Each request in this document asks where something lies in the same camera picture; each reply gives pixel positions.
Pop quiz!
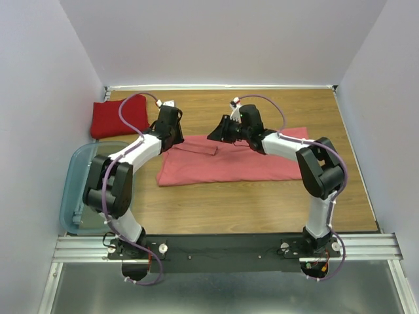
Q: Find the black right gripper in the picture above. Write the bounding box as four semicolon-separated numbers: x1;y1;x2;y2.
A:
206;115;250;145

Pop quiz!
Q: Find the pink t shirt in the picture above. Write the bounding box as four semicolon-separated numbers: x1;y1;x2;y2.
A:
156;135;301;186

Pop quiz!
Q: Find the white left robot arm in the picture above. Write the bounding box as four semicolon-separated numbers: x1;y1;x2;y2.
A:
82;101;184;259

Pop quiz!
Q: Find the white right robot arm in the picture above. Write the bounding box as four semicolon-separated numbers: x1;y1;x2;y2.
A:
207;105;348;258

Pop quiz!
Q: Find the folded red t shirt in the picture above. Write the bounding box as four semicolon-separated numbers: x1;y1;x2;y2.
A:
90;95;149;139

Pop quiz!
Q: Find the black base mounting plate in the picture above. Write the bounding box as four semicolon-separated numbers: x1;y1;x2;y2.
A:
105;233;341;281

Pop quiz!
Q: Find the clear blue plastic bin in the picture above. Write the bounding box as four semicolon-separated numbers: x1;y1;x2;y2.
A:
60;141;127;236

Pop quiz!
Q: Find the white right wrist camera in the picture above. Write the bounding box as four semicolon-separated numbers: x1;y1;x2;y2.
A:
230;97;242;123

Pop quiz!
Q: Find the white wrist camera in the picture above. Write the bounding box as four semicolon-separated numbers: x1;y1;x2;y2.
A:
156;99;175;108
230;97;242;123

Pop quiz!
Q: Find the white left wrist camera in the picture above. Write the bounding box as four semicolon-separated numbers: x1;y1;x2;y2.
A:
156;99;175;108

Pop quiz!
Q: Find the aluminium frame rail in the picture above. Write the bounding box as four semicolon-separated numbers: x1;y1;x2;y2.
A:
39;233;416;313

